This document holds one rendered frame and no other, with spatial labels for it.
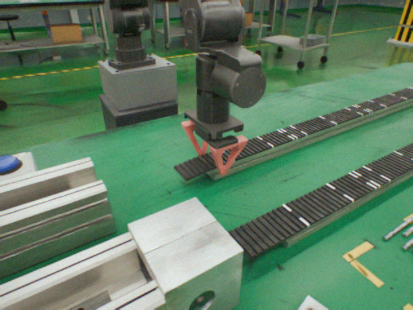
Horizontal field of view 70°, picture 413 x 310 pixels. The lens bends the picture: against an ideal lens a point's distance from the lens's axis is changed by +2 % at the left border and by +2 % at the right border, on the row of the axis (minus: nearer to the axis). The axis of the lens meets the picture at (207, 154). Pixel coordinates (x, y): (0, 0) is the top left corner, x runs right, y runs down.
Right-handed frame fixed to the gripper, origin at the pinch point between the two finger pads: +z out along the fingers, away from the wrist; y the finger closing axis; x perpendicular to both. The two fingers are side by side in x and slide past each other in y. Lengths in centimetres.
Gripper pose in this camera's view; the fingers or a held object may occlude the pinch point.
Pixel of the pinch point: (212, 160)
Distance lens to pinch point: 56.0
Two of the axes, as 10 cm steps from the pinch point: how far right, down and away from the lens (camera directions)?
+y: 5.3, 4.4, -7.2
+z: 0.0, 8.5, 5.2
